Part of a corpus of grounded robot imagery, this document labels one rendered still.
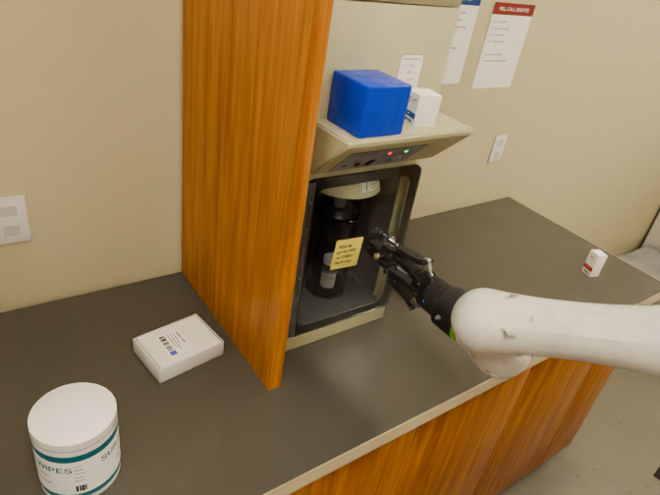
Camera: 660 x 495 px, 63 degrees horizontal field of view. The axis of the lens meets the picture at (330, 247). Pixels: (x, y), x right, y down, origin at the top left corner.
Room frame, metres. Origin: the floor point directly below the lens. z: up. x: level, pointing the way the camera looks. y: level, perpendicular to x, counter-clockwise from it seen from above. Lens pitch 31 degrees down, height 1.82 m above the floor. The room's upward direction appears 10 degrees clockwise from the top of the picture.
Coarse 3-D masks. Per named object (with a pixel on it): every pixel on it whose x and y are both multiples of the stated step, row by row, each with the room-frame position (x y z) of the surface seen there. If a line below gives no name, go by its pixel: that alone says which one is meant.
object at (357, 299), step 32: (320, 192) 0.96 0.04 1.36; (352, 192) 1.01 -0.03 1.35; (384, 192) 1.07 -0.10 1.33; (320, 224) 0.97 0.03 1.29; (352, 224) 1.02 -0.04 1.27; (384, 224) 1.09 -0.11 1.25; (320, 256) 0.98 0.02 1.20; (320, 288) 0.99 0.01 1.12; (352, 288) 1.05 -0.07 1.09; (384, 288) 1.12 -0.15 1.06; (320, 320) 1.00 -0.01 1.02
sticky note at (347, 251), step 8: (344, 240) 1.01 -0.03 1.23; (352, 240) 1.03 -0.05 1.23; (360, 240) 1.05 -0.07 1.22; (336, 248) 1.00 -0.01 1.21; (344, 248) 1.02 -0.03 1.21; (352, 248) 1.03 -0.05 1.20; (336, 256) 1.01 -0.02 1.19; (344, 256) 1.02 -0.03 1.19; (352, 256) 1.04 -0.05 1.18; (336, 264) 1.01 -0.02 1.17; (344, 264) 1.02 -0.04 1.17; (352, 264) 1.04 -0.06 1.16
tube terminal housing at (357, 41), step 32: (352, 0) 0.99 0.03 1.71; (352, 32) 0.99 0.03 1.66; (384, 32) 1.03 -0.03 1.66; (416, 32) 1.08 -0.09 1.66; (448, 32) 1.14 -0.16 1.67; (352, 64) 0.99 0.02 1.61; (384, 64) 1.04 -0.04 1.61; (320, 96) 0.96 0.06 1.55; (416, 160) 1.14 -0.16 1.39; (352, 320) 1.08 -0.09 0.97
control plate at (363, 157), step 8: (424, 144) 1.01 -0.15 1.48; (368, 152) 0.92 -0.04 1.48; (376, 152) 0.94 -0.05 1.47; (384, 152) 0.96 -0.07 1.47; (400, 152) 1.00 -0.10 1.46; (408, 152) 1.02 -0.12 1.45; (344, 160) 0.91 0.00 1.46; (352, 160) 0.93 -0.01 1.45; (360, 160) 0.95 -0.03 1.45; (368, 160) 0.97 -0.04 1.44; (376, 160) 0.99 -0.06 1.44; (384, 160) 1.01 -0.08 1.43; (392, 160) 1.03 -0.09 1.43; (400, 160) 1.05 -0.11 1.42; (336, 168) 0.94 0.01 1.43; (344, 168) 0.96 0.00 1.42
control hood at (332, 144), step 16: (320, 128) 0.92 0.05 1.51; (336, 128) 0.92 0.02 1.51; (416, 128) 1.00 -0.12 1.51; (432, 128) 1.02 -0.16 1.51; (448, 128) 1.03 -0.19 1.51; (464, 128) 1.05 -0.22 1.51; (320, 144) 0.91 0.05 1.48; (336, 144) 0.88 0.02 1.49; (352, 144) 0.86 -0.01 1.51; (368, 144) 0.89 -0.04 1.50; (384, 144) 0.92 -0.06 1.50; (400, 144) 0.95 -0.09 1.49; (416, 144) 0.99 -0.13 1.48; (432, 144) 1.03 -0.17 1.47; (448, 144) 1.08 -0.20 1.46; (320, 160) 0.91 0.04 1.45; (336, 160) 0.90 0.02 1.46
